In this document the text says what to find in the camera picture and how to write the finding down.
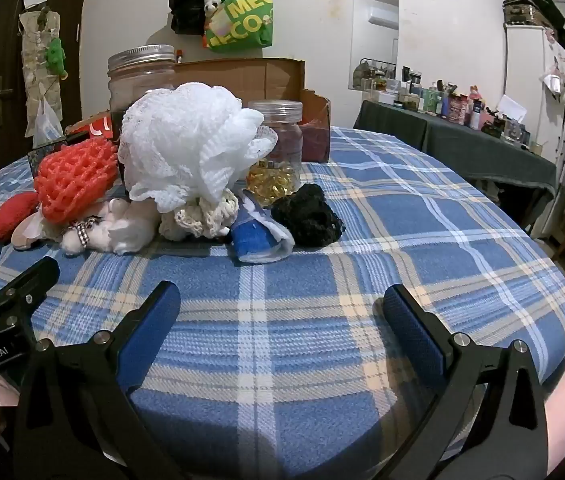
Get clear jar of gold capsules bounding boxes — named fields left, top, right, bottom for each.
left=246, top=100, right=304, bottom=196

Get black patterned box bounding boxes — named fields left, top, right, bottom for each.
left=27, top=141, right=70, bottom=171

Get orange mesh bath sponge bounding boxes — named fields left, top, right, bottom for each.
left=33, top=138, right=119, bottom=224

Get black bag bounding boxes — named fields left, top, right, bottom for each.
left=168, top=0, right=216, bottom=37

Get beige powder puff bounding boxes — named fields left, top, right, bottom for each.
left=11, top=212, right=47, bottom=252

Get black fuzzy scrunchie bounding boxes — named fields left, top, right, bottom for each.
left=270, top=183, right=346, bottom=248

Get cardboard box red inside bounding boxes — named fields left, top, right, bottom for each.
left=65, top=57, right=332, bottom=163

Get brown door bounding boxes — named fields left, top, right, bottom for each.
left=0, top=0, right=94, bottom=131

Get white wardrobe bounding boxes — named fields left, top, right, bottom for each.
left=505, top=25, right=565, bottom=241

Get white mesh bath pouf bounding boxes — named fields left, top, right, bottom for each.
left=118, top=81, right=279, bottom=213

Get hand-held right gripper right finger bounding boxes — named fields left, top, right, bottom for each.
left=373, top=283, right=551, bottom=480

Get side table dark green cloth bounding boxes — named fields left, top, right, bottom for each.
left=353, top=100, right=558, bottom=221

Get glass jar with metal lid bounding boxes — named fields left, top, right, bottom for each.
left=107, top=45, right=178, bottom=131

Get black clothing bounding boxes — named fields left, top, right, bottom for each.
left=523, top=0, right=565, bottom=71

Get red round pad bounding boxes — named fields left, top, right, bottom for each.
left=0, top=191, right=39, bottom=245

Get cream crochet scrunchie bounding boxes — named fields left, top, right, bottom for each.
left=158, top=192, right=239, bottom=242

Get hanging fabric organiser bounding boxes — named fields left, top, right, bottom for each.
left=18, top=7, right=63, bottom=138

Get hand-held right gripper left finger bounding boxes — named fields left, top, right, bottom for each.
left=12, top=281, right=183, bottom=480

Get blue plaid blanket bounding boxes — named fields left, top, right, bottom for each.
left=0, top=125, right=565, bottom=480

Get green tote bag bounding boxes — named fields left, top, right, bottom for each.
left=204, top=0, right=274, bottom=52

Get blue and white cloth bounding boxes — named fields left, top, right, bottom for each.
left=230, top=190, right=296, bottom=265

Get wall mirror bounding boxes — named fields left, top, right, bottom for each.
left=347, top=0, right=400, bottom=92

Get green plush toy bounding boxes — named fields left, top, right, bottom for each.
left=45, top=37, right=68, bottom=80

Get side table with bottles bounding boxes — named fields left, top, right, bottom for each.
left=353, top=60, right=533, bottom=148

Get suitcase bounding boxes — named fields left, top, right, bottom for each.
left=503, top=0, right=553, bottom=28

